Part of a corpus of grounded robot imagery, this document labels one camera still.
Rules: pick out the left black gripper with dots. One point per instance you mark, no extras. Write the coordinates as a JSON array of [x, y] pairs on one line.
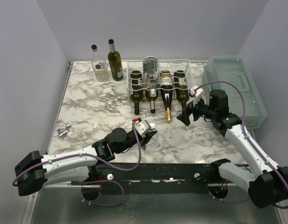
[[147, 138]]

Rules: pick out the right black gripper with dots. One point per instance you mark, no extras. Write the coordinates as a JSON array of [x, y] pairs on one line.
[[195, 112]]

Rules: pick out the green bottle black neck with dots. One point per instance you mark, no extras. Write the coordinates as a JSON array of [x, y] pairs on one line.
[[137, 92]]

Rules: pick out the clear bottle dark label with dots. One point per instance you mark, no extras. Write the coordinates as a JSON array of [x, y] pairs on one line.
[[151, 73]]

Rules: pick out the clear bottle white label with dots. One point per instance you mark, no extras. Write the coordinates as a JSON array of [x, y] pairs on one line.
[[99, 65]]

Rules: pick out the dark green wine bottle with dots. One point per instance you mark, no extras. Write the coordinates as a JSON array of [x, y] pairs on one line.
[[115, 62]]

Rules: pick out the clear bottle green label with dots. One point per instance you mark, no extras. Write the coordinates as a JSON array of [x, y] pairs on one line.
[[152, 145]]

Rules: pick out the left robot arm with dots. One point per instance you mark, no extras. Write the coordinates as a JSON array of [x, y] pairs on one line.
[[36, 171]]

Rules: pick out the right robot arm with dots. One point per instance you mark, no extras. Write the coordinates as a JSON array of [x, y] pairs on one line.
[[266, 183]]

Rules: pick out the green bottle silver neck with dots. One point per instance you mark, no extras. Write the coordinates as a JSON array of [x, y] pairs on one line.
[[152, 100]]

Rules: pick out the red wine bottle gold cap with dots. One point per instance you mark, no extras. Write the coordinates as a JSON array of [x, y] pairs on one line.
[[166, 90]]

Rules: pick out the translucent plastic storage box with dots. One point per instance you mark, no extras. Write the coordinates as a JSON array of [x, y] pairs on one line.
[[233, 70]]

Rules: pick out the small metal clamp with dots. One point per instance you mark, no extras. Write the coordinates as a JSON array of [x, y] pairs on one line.
[[63, 132]]

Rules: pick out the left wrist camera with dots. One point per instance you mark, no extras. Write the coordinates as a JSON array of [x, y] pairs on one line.
[[142, 127]]

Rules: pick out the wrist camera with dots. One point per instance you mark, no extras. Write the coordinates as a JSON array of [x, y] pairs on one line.
[[142, 127], [195, 94]]

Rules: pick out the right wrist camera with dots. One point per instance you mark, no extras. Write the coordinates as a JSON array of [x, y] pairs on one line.
[[195, 94]]

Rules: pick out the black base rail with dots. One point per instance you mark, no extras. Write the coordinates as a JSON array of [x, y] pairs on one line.
[[155, 178]]

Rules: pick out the aluminium frame rail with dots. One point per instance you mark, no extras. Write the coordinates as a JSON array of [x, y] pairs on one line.
[[32, 199]]

